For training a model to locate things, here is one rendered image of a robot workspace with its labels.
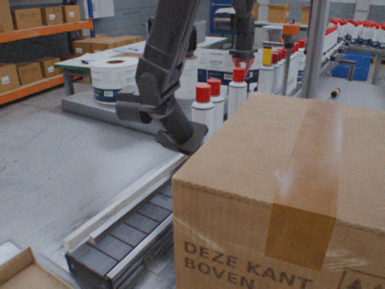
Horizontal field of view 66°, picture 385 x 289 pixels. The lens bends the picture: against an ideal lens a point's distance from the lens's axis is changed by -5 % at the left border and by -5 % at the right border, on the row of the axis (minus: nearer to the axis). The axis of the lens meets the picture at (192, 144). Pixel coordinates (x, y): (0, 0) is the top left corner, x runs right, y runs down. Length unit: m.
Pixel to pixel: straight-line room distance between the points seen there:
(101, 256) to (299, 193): 0.38
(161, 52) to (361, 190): 0.35
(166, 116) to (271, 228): 0.33
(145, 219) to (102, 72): 0.74
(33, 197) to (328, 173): 0.69
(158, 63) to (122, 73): 0.71
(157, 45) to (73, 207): 0.43
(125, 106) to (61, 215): 0.30
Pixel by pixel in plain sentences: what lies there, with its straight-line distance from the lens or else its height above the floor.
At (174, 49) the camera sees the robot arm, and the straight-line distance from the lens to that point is 0.50.
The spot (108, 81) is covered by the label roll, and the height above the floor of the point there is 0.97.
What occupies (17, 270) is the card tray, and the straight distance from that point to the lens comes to 0.65.
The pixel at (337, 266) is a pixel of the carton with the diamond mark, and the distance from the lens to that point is 0.29.
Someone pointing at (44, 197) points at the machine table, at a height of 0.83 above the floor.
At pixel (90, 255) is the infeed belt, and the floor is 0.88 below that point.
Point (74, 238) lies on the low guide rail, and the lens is 0.56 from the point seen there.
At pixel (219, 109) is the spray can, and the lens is 0.75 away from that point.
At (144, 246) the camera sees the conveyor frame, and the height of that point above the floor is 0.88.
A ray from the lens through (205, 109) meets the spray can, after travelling 0.69.
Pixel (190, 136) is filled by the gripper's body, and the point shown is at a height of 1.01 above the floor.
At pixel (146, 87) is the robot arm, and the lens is 0.52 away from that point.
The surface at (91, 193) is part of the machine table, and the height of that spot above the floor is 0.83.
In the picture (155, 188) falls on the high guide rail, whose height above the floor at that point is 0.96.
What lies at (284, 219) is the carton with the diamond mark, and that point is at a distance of 0.27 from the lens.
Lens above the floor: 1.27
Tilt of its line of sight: 26 degrees down
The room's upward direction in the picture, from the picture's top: straight up
